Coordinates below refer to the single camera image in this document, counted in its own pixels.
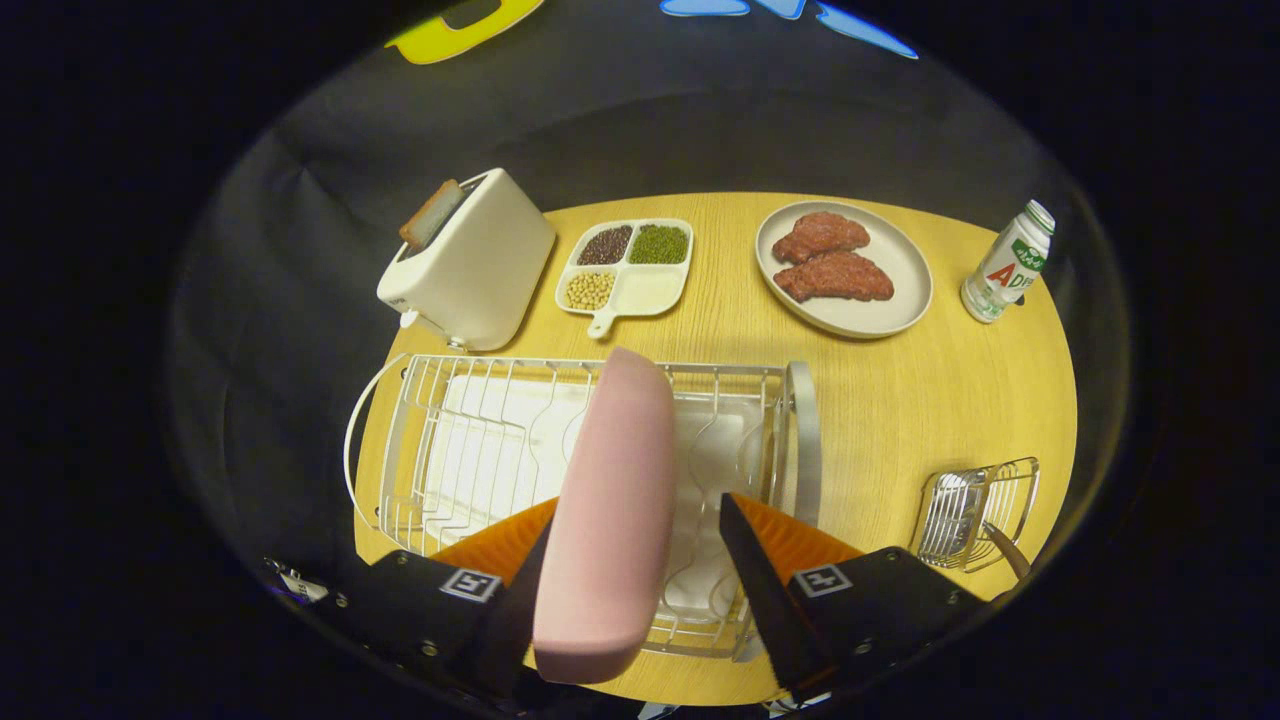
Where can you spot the white round plate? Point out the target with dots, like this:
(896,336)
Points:
(900,260)

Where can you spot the red meat patty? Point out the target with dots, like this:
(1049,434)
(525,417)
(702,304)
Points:
(835,277)
(820,235)

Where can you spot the white green label bottle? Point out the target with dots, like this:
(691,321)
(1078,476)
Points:
(1005,270)

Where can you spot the pile of dark red beans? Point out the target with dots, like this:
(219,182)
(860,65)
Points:
(605,245)

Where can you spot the white toaster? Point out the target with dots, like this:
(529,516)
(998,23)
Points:
(480,270)

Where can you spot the white divided dish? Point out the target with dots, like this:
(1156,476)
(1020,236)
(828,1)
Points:
(650,292)

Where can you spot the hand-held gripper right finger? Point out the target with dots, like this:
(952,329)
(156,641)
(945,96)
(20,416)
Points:
(765,590)

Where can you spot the pile of yellow soybeans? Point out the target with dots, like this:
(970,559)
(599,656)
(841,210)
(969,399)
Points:
(590,290)

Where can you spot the brown bread slice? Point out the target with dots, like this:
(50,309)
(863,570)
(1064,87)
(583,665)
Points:
(430,215)

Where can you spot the black backdrop cloth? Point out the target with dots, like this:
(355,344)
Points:
(600,120)

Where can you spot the white drip tray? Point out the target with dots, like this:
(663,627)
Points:
(490,450)

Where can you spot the pile of green beans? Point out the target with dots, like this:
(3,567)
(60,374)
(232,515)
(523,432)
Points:
(658,244)

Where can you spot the pink plate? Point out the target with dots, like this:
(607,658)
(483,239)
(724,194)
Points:
(610,520)

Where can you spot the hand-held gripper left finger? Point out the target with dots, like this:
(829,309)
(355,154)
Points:
(510,620)

